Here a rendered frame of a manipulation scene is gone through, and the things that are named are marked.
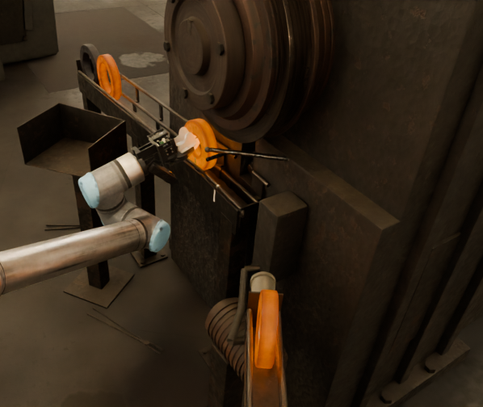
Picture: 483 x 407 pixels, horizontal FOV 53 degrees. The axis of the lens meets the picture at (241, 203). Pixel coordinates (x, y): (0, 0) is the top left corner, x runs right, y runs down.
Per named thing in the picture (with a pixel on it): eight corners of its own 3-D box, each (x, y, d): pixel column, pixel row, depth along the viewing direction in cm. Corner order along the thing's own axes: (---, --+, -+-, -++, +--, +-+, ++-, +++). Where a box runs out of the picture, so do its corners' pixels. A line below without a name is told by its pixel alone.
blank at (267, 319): (268, 354, 107) (253, 354, 107) (275, 284, 107) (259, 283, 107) (273, 381, 91) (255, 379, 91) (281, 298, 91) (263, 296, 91)
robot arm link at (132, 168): (135, 192, 137) (121, 176, 143) (150, 184, 138) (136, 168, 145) (124, 169, 131) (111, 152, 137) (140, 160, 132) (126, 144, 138)
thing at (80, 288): (82, 256, 210) (58, 102, 167) (136, 275, 204) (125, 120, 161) (52, 287, 195) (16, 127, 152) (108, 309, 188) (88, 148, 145)
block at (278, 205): (280, 257, 137) (291, 186, 123) (298, 274, 132) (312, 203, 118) (249, 270, 132) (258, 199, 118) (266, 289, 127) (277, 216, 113)
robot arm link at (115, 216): (126, 243, 143) (113, 218, 134) (98, 227, 148) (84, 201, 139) (147, 221, 148) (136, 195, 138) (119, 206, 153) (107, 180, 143)
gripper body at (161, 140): (176, 137, 136) (138, 157, 132) (184, 161, 142) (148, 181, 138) (164, 126, 141) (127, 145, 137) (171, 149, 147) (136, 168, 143)
